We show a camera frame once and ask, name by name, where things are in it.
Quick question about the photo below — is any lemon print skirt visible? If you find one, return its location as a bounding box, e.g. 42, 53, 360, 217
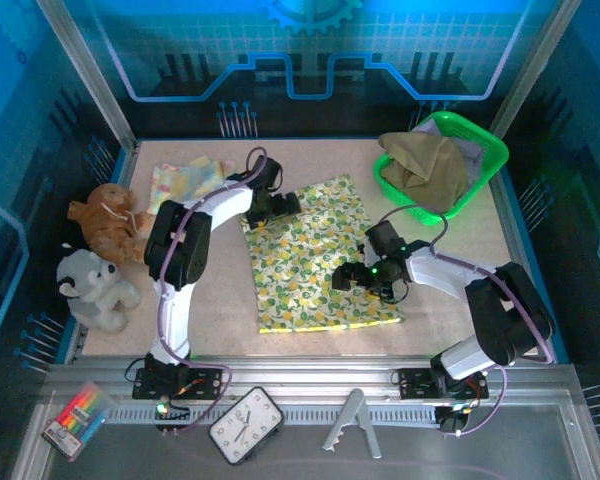
240, 173, 406, 335

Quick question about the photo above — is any pastel floral skirt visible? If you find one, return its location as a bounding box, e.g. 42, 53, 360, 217
151, 154, 237, 216

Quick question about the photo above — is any olive green skirt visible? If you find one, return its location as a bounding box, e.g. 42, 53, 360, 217
378, 130, 470, 211

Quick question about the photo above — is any lavender grey skirt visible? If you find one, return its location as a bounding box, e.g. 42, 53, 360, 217
412, 122, 484, 186

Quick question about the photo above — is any aluminium cross beam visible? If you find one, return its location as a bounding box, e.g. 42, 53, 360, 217
44, 355, 581, 401

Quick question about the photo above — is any grey metal stand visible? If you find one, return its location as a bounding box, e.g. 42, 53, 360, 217
322, 388, 383, 460

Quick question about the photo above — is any black controller board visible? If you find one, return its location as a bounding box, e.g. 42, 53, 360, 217
152, 397, 192, 435
435, 404, 470, 437

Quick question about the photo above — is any green plastic basket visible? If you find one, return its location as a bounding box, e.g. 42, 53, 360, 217
373, 110, 510, 227

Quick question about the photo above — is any brown plush bear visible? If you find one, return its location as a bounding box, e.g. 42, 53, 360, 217
68, 183, 157, 266

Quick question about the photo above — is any black white analog clock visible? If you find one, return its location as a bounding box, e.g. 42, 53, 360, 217
208, 385, 285, 466

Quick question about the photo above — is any grey white plush husky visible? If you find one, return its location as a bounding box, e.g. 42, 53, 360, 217
55, 243, 142, 334

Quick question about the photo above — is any pack of coloured markers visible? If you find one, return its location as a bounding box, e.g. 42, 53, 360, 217
40, 382, 115, 461

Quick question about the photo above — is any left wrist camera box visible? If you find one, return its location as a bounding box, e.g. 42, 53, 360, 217
253, 157, 284, 194

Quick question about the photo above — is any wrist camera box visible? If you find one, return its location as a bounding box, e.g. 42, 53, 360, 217
253, 157, 284, 194
363, 219, 406, 256

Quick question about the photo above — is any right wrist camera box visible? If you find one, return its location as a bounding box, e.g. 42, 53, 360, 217
363, 219, 406, 256

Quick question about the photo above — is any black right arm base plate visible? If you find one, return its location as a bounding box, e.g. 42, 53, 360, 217
397, 367, 490, 401

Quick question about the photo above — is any slotted grey cable duct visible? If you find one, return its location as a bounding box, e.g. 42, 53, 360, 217
102, 404, 441, 426

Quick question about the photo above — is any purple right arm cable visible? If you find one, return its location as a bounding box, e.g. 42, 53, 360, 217
377, 204, 556, 439

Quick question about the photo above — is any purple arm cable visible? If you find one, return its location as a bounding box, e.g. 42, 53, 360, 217
124, 146, 270, 437
377, 204, 556, 439

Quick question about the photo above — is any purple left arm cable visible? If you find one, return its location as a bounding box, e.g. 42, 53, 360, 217
124, 146, 270, 437

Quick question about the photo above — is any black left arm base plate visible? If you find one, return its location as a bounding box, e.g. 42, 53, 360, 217
131, 360, 231, 401

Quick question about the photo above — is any aluminium frame post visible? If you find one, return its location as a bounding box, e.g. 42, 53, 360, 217
35, 0, 137, 151
489, 0, 581, 139

